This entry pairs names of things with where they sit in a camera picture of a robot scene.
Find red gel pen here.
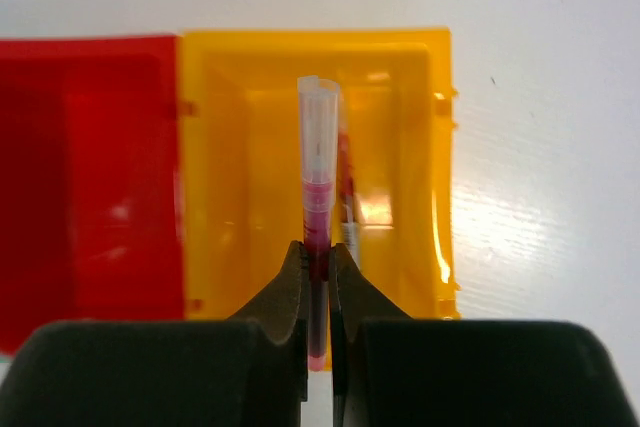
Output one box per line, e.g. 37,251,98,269
337,116,360,267

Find red plastic bin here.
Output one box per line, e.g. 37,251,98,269
1,35,185,356

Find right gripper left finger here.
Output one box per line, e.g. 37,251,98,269
1,241,308,426

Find pink gel pen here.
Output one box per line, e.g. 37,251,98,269
302,169,335,371

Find clear pen cap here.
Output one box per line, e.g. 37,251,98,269
297,76,341,184

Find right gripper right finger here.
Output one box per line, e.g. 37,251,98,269
328,245,638,426

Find yellow plastic bin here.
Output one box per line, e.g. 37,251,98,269
178,27,458,319

